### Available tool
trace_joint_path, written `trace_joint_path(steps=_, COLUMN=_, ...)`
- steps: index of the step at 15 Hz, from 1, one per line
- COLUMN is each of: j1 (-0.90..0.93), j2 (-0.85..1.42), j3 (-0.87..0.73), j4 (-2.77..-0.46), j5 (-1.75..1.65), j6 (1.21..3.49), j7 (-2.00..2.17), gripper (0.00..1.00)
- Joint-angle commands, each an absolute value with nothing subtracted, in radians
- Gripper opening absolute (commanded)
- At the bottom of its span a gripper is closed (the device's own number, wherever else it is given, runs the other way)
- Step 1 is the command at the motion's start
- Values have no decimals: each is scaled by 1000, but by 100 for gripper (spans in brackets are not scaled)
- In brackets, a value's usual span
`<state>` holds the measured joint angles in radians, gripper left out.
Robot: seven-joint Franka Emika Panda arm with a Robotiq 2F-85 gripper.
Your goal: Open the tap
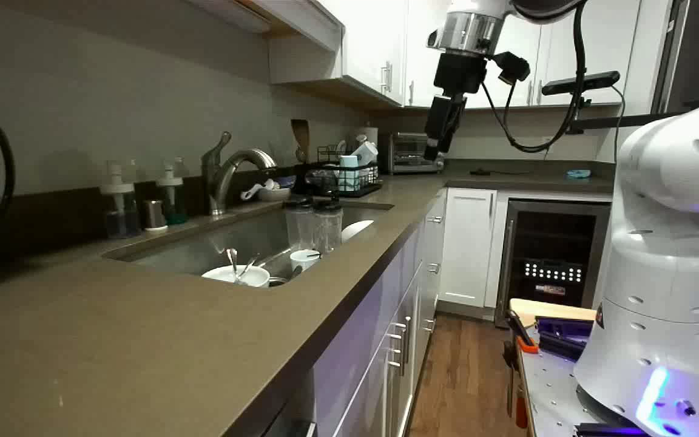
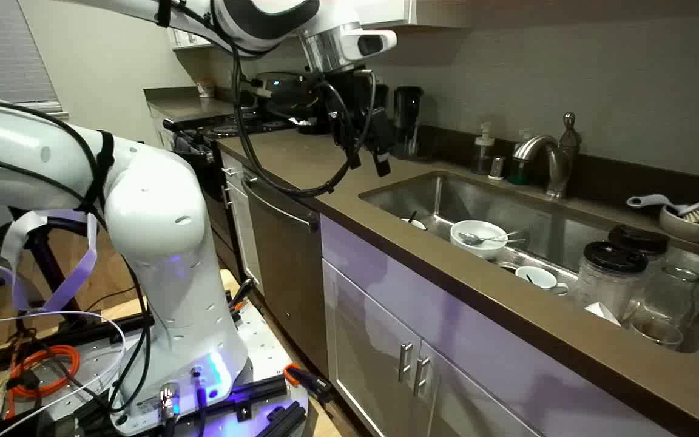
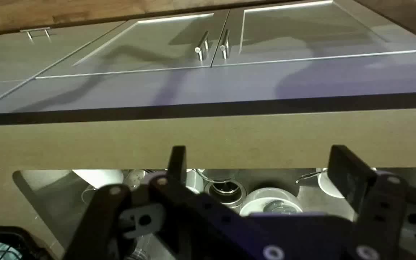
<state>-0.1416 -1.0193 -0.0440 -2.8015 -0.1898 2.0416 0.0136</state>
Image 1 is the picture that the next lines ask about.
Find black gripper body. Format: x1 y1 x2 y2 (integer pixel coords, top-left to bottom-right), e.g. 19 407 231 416
432 48 490 99

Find steel kitchen faucet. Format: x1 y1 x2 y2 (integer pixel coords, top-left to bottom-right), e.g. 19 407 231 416
199 129 279 220

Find silver toaster oven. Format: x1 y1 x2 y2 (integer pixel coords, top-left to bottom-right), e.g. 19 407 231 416
389 132 446 178

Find white container in rack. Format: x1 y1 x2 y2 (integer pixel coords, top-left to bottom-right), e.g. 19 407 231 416
336 140 382 195

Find white upper cabinets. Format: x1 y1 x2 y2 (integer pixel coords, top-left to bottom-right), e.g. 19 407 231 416
189 0 677 112

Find white cabinets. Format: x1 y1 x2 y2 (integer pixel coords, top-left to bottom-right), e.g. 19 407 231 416
189 0 677 112
310 187 504 437

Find white lower cabinets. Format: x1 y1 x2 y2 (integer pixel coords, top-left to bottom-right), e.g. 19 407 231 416
310 187 504 437

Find glass jar black lid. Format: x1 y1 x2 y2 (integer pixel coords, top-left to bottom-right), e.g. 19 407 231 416
283 196 321 254
313 196 348 254

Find black wine cooler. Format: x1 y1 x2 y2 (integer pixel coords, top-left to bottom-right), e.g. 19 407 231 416
496 198 615 328

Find grey brush holder bowl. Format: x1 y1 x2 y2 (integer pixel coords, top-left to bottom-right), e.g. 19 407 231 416
240 178 293 206

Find white mug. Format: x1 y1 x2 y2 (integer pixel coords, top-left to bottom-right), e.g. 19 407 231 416
286 247 322 275

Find wooden board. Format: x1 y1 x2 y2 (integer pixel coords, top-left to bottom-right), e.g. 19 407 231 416
507 297 599 328

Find white bowl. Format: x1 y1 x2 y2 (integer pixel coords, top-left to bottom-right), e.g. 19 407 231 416
199 261 275 291

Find metal utensil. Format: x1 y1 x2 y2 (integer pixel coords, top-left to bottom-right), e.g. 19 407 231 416
218 244 243 282

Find dark purple tray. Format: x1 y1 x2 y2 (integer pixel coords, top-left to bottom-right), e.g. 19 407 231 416
532 316 599 360

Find stainless steel sink basin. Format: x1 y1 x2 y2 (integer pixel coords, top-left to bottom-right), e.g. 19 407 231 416
105 201 395 291

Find green soap dispenser white pump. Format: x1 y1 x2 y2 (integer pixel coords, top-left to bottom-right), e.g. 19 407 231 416
156 159 191 229

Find white perforated robot table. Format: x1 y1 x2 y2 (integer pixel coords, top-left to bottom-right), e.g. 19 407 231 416
518 348 638 437

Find small metal cup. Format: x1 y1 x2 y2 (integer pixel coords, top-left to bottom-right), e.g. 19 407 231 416
142 196 171 236

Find clear soap dispenser white pump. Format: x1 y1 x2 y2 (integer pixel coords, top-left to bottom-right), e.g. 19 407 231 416
100 159 138 240

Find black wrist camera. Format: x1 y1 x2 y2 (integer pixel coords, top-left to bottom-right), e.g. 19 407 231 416
490 48 535 87

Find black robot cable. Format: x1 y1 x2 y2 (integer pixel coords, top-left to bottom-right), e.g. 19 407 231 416
478 0 628 155

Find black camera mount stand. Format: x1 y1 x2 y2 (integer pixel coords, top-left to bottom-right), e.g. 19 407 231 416
540 67 674 135

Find black wire dish rack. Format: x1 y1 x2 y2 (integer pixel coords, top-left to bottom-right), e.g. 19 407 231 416
290 155 387 201

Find orange handled tool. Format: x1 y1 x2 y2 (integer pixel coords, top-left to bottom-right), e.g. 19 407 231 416
504 312 544 356

